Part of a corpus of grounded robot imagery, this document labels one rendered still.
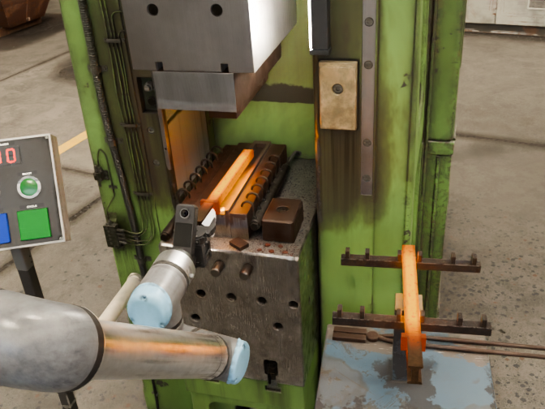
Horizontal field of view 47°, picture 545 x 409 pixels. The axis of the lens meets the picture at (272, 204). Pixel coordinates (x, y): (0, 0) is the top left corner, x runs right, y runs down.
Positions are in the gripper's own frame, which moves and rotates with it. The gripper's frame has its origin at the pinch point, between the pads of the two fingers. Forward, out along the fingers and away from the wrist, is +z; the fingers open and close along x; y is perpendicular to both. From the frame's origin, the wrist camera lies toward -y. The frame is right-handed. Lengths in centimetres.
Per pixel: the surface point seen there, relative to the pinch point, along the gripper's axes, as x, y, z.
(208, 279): -2.8, 22.9, 1.1
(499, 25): 101, 102, 527
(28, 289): -58, 32, -3
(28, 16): -418, 98, 520
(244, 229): 6.6, 9.8, 7.2
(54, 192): -40.3, -2.2, -2.3
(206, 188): -7.7, 5.7, 19.1
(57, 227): -38.7, 5.4, -6.6
